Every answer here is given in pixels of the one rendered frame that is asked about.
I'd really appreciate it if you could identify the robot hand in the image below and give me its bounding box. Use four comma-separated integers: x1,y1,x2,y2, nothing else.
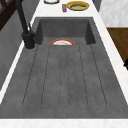
122,57,128,72

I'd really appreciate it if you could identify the dark grey sink with drainboard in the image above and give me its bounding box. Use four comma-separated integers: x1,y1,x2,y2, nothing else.
0,16,122,119

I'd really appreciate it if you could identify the red rimmed white plate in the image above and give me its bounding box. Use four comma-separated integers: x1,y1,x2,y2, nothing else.
49,38,76,47

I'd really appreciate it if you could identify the yellow bowl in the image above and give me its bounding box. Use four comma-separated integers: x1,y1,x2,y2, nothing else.
66,0,91,12

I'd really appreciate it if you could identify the small red and grey can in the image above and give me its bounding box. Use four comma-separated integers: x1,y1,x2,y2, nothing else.
61,3,68,14

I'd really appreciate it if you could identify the black rimmed white plate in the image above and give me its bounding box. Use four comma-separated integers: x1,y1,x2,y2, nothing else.
42,0,60,5

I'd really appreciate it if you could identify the black tap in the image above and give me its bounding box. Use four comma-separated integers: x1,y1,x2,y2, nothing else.
14,0,37,50

